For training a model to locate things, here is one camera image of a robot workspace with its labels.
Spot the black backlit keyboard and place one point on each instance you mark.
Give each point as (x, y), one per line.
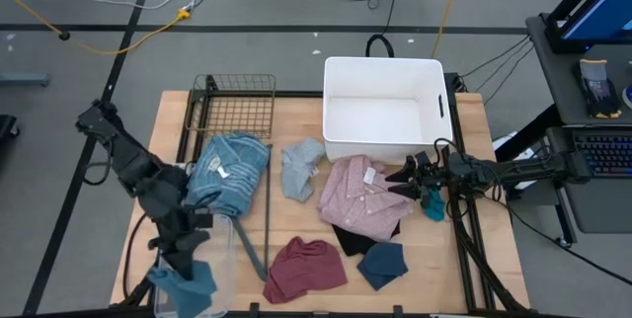
(607, 155)

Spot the dark grey desk cart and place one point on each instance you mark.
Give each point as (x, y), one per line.
(563, 91)

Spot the blue round object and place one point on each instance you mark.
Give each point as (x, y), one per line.
(628, 97)

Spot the black caster base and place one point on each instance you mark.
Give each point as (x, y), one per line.
(7, 128)

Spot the navy knit cloth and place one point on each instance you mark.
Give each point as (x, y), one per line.
(382, 266)

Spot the black cloth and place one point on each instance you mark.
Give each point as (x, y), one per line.
(353, 244)

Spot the computer monitor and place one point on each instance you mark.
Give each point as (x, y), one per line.
(602, 12)

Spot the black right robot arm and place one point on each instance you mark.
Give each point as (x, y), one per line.
(523, 170)

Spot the light grey cloth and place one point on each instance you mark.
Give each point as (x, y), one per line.
(298, 170)

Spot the small bright teal cloth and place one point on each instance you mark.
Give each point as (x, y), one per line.
(435, 209)

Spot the black floor plug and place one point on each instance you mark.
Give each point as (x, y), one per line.
(64, 36)

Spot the clear plastic bin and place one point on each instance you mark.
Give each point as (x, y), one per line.
(223, 259)

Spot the grey metal bars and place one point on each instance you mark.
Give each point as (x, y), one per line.
(267, 209)

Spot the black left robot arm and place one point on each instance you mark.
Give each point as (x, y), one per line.
(128, 160)

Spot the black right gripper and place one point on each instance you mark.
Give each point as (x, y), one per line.
(424, 177)

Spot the dusty teal cloth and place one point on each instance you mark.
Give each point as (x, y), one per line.
(190, 295)

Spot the pink button shirt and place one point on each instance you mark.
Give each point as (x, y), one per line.
(360, 204)

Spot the grey black work gloves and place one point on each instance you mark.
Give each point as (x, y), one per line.
(597, 91)

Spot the blue striped shirt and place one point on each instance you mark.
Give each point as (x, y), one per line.
(232, 170)

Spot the white plastic bin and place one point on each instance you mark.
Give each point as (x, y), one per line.
(375, 120)

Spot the short grey furniture foot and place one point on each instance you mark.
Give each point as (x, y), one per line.
(24, 79)

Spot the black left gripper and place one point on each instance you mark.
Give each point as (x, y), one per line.
(185, 221)

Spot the maroon cloth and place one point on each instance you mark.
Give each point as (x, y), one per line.
(306, 268)

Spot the white box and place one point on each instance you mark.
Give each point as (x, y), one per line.
(503, 141)

